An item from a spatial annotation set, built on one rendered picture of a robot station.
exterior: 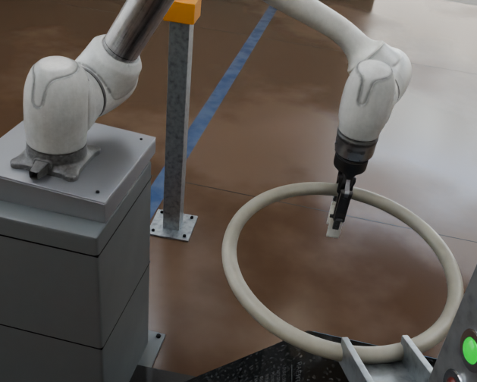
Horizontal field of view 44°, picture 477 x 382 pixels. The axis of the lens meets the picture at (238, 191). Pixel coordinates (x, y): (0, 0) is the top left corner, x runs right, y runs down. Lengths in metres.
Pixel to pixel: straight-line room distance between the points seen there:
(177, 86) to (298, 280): 0.98
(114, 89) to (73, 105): 0.17
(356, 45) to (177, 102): 1.23
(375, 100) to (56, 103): 0.76
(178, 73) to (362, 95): 1.30
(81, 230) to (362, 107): 0.74
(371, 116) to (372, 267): 1.63
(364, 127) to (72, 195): 0.73
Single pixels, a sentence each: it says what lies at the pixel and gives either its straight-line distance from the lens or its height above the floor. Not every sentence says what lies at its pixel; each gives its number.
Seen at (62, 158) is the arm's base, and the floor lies 0.92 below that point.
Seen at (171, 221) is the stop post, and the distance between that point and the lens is 2.78.
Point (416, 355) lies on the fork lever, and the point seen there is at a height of 0.99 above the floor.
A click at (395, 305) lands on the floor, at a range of 2.64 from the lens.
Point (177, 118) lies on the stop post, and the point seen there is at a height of 0.59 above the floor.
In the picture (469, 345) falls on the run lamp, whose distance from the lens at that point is 0.54.
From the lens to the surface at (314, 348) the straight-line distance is 1.06.
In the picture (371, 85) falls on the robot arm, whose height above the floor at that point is 1.28.
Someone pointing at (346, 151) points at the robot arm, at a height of 1.12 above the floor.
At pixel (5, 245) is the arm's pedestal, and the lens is 1.65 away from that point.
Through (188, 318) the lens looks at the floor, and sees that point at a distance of 2.40.
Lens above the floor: 1.73
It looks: 34 degrees down
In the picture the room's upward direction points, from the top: 7 degrees clockwise
